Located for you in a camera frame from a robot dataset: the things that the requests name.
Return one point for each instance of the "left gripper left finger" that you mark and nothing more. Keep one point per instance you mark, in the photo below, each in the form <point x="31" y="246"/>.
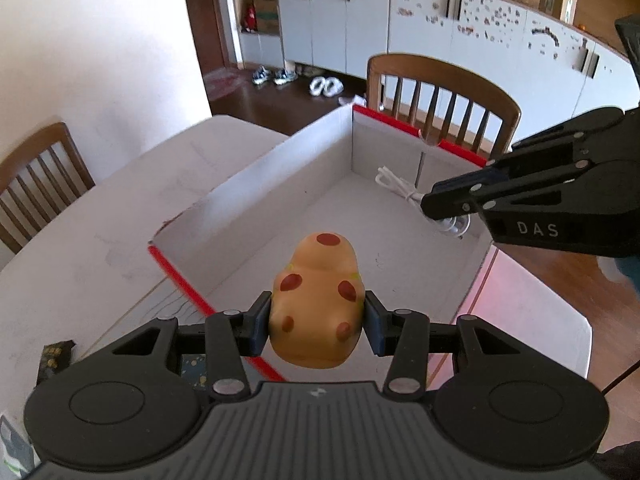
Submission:
<point x="214" y="354"/>

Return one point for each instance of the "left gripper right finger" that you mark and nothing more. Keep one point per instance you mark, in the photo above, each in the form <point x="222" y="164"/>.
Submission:
<point x="409" y="337"/>

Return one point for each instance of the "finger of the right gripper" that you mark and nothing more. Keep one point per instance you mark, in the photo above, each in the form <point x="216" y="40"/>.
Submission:
<point x="465" y="194"/>

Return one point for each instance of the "yellow spotted toy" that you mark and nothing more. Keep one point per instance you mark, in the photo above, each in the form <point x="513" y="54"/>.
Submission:
<point x="316" y="311"/>

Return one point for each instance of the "black snack packet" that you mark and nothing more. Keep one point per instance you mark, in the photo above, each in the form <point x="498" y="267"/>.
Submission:
<point x="54" y="358"/>

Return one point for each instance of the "wooden chair by cabinets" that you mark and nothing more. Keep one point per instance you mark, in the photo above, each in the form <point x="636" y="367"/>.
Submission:
<point x="443" y="101"/>

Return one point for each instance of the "red white cardboard box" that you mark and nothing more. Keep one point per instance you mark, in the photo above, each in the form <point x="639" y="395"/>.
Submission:
<point x="226" y="249"/>

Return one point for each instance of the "white slippers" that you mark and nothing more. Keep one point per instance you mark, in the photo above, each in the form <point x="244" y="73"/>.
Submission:
<point x="326" y="86"/>

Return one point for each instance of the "right sneaker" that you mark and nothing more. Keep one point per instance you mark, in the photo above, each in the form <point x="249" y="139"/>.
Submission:
<point x="284" y="76"/>

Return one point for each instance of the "sneaker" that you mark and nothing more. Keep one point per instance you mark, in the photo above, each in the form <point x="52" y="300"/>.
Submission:
<point x="284" y="76"/>
<point x="261" y="76"/>

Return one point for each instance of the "left sneaker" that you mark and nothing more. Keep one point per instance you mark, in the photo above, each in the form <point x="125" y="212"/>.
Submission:
<point x="261" y="76"/>

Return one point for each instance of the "cardboard box in shelf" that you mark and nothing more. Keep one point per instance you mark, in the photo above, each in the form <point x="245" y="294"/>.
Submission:
<point x="266" y="10"/>

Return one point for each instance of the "white wall cabinets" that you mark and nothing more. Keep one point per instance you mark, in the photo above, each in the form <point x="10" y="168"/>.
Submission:
<point x="552" y="71"/>

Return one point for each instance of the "wooden chair by wall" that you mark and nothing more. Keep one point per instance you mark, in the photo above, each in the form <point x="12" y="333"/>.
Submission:
<point x="40" y="178"/>

